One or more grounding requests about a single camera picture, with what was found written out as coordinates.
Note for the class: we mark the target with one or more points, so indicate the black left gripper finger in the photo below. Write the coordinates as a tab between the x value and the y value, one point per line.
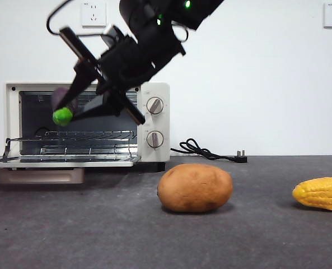
83	77
104	105

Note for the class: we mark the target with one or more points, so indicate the purple eggplant with green stem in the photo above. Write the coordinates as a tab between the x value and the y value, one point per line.
62	117

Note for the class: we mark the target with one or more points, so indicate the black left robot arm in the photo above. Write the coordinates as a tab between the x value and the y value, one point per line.
160	36

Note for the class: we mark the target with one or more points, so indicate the white oven knob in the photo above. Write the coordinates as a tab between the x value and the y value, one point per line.
155	106
155	139

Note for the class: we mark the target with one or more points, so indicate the white toaster oven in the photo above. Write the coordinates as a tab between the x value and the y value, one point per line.
160	126

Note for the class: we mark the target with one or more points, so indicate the brown potato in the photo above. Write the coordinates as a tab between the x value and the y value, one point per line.
195	187

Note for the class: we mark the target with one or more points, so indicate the yellow corn cob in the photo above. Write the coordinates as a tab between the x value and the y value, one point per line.
319	193

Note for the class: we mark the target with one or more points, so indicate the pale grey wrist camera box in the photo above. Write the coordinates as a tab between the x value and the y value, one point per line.
112	35

